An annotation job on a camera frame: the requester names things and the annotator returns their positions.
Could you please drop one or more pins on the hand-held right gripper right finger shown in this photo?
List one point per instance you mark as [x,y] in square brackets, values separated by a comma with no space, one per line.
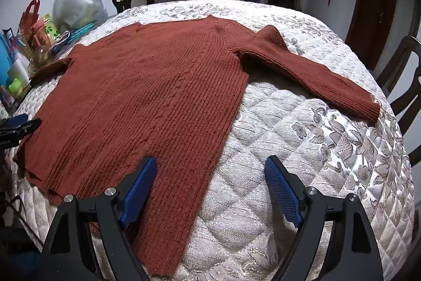
[283,190]

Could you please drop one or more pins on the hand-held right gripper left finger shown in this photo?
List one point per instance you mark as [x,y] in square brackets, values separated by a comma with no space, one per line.
[141,188]

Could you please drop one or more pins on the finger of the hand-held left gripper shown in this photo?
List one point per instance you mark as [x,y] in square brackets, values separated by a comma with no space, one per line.
[14,120]
[24,132]

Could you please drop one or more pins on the rust red knit sweater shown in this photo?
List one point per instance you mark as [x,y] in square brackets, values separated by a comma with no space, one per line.
[148,86]

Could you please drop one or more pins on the green toy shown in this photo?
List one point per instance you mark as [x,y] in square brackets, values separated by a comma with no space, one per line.
[16,85]

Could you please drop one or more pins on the white quilted floral blanket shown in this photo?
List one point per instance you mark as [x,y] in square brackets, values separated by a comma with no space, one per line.
[279,133]

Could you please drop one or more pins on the glass jar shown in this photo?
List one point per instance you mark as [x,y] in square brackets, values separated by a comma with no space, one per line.
[41,55]

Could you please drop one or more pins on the blue box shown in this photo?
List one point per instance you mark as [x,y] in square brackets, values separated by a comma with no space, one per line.
[8,49]

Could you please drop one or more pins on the pink purple fabric item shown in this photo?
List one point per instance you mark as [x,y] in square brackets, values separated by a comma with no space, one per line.
[61,42]

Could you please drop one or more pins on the red gift bag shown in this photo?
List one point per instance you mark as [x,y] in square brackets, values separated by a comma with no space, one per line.
[29,24]

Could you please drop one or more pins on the green patterned packet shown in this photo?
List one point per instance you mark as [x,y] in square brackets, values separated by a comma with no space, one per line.
[51,26]

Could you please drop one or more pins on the teal knit item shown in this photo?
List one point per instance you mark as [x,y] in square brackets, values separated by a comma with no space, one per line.
[82,30]

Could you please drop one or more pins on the white plastic bag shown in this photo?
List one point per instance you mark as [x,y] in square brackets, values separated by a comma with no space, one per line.
[79,1]

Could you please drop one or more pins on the brown wooden door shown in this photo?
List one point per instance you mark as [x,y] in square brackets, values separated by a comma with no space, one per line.
[371,4]

